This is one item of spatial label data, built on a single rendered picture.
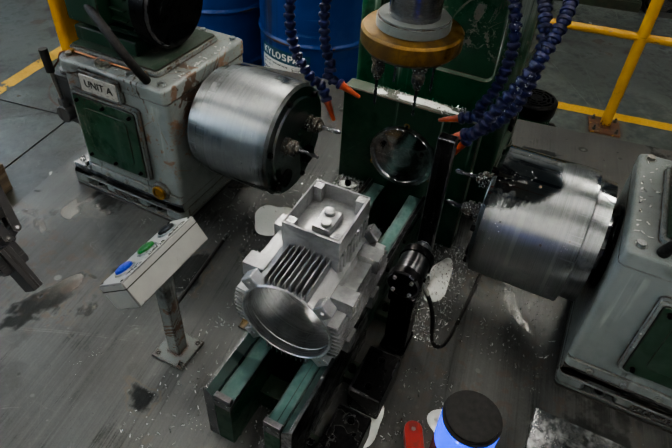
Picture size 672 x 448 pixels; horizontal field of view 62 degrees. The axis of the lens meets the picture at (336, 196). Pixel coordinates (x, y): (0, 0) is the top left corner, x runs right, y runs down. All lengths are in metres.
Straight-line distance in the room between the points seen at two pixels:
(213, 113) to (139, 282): 0.41
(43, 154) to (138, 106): 1.94
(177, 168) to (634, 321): 0.93
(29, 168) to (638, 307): 2.69
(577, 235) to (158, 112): 0.82
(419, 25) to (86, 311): 0.85
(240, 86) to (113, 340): 0.56
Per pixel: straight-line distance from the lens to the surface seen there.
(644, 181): 1.10
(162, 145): 1.27
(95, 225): 1.44
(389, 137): 1.22
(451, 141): 0.89
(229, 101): 1.16
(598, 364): 1.14
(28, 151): 3.22
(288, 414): 0.94
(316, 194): 0.94
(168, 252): 0.95
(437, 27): 0.98
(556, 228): 0.99
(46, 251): 1.42
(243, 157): 1.15
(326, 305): 0.83
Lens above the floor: 1.74
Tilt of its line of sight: 41 degrees down
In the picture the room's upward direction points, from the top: 4 degrees clockwise
